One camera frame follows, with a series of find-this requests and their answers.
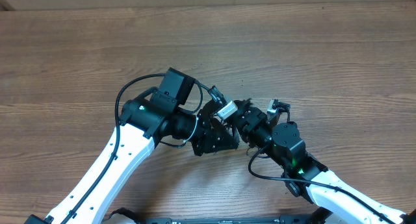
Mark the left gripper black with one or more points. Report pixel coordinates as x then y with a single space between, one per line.
207 143

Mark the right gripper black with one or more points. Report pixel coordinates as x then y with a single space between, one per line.
256 115

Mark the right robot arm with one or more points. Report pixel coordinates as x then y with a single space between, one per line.
302 173

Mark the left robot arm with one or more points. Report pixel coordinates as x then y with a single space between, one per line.
180 107

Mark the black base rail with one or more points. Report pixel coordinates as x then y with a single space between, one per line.
283 219

